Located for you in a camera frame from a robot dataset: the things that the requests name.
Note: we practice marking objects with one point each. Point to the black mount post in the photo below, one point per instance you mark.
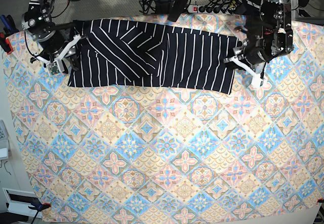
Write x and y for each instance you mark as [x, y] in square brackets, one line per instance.
[177, 9]

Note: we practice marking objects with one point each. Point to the navy white striped T-shirt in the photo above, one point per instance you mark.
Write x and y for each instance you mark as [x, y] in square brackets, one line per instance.
[120, 52]

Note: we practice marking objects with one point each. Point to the patterned tile tablecloth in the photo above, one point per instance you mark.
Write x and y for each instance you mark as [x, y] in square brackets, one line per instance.
[153, 155]

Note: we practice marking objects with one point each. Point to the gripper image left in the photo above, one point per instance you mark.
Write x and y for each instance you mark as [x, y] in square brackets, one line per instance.
[54, 43]

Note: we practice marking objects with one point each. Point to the white box lower left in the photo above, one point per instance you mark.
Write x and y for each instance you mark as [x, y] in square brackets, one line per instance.
[19, 201]

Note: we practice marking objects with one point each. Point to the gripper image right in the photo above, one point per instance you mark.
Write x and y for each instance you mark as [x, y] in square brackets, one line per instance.
[254, 50]

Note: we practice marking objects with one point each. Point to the orange black clamp upper left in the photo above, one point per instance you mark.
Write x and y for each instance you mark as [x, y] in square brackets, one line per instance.
[9, 29]

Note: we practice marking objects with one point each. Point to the orange clamp lower right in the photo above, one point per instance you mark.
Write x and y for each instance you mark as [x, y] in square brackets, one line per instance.
[320, 200]

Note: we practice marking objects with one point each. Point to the white power strip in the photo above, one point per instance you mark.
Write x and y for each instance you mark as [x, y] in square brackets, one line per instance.
[199, 9]

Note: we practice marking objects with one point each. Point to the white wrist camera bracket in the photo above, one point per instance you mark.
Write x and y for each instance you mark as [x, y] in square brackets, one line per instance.
[259, 79]
[57, 64]

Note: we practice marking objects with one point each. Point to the robot arm image right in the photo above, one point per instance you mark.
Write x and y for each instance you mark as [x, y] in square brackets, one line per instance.
[269, 33]

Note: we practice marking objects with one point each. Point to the blue orange clamp lower left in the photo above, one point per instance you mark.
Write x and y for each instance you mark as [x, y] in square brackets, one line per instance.
[39, 206]

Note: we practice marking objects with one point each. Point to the white device left edge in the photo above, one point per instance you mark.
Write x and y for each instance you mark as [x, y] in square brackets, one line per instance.
[4, 142]

